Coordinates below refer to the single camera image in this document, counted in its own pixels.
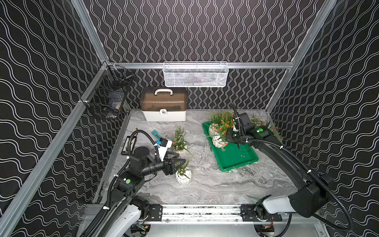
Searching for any orange flower plant pot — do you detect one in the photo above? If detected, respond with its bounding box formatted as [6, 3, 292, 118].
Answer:
[221, 111, 234, 127]
[208, 121, 234, 149]

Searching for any pink flower plant pot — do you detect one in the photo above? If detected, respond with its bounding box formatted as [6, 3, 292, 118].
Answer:
[251, 115, 266, 127]
[176, 159, 192, 187]
[172, 125, 189, 155]

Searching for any orange flower plant back pot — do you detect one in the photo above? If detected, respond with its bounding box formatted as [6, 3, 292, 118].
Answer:
[208, 121, 234, 149]

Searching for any green plastic tray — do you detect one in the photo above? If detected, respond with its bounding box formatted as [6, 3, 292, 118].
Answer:
[202, 122, 259, 172]

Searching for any green grass plant white pot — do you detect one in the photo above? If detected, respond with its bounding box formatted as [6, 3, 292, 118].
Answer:
[208, 112, 224, 137]

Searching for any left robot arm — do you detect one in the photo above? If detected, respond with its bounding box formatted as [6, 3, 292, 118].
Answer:
[81, 129, 187, 237]

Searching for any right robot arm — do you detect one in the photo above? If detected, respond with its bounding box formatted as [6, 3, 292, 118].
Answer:
[226, 104, 353, 233]

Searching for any brown lidded storage case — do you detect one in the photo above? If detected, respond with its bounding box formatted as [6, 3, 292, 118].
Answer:
[140, 87, 188, 122]

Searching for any pink flower plant front pot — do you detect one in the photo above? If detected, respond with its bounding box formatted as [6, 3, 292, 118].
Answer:
[176, 159, 192, 187]

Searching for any grass plant far right pot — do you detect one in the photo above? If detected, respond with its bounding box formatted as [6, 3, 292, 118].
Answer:
[265, 121, 283, 143]

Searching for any black tray with brown items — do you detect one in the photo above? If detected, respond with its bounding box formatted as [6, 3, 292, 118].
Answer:
[121, 136, 137, 156]

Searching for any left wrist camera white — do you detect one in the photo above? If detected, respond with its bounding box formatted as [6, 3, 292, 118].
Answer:
[154, 137, 173, 161]

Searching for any teal handled tool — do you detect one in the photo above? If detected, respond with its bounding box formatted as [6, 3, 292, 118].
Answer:
[152, 130, 161, 140]

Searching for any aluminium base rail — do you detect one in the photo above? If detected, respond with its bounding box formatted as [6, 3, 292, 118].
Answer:
[76, 203, 329, 237]

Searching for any white wire mesh basket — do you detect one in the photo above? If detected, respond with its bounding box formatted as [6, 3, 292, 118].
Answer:
[162, 61, 229, 87]

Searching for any black wire wall basket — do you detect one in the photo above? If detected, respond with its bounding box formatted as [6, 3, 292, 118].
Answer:
[84, 65, 135, 120]

